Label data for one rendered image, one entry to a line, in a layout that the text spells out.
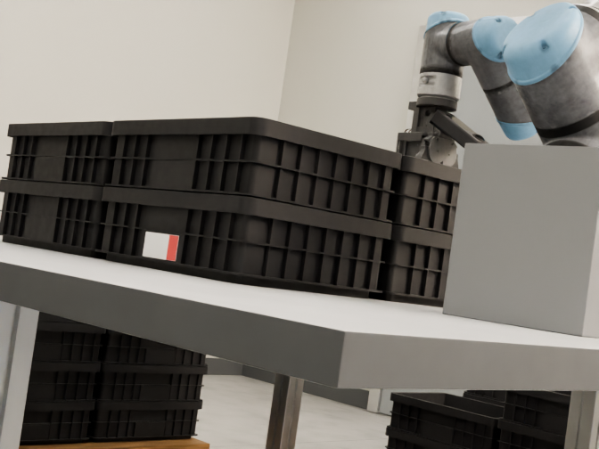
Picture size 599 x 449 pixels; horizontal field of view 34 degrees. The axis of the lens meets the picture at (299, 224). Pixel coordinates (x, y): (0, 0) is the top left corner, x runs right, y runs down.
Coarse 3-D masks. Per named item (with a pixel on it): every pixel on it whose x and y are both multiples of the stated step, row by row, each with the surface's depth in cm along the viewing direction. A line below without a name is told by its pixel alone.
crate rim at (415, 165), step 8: (408, 160) 154; (416, 160) 154; (424, 160) 155; (400, 168) 154; (408, 168) 154; (416, 168) 154; (424, 168) 156; (432, 168) 157; (440, 168) 158; (448, 168) 159; (456, 168) 161; (432, 176) 157; (440, 176) 158; (448, 176) 160; (456, 176) 161
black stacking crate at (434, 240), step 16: (384, 240) 156; (400, 240) 153; (416, 240) 155; (432, 240) 158; (448, 240) 160; (384, 256) 155; (400, 256) 155; (416, 256) 157; (432, 256) 160; (448, 256) 163; (384, 272) 155; (400, 272) 155; (416, 272) 158; (432, 272) 160; (384, 288) 154; (400, 288) 155; (416, 288) 158; (432, 288) 160; (416, 304) 159; (432, 304) 162
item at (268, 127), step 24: (120, 120) 160; (144, 120) 155; (168, 120) 150; (192, 120) 145; (216, 120) 140; (240, 120) 136; (264, 120) 134; (312, 144) 140; (336, 144) 143; (360, 144) 146
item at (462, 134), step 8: (440, 112) 169; (432, 120) 170; (440, 120) 169; (448, 120) 168; (456, 120) 169; (440, 128) 169; (448, 128) 168; (456, 128) 166; (464, 128) 167; (456, 136) 166; (464, 136) 165; (472, 136) 164; (480, 136) 165; (464, 144) 165
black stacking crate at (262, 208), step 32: (128, 192) 155; (160, 192) 149; (192, 192) 143; (128, 224) 156; (160, 224) 150; (192, 224) 143; (224, 224) 138; (256, 224) 135; (288, 224) 139; (320, 224) 142; (352, 224) 146; (384, 224) 150; (128, 256) 153; (192, 256) 142; (224, 256) 136; (256, 256) 136; (288, 256) 139; (320, 256) 143; (352, 256) 148; (288, 288) 141; (320, 288) 145; (352, 288) 147
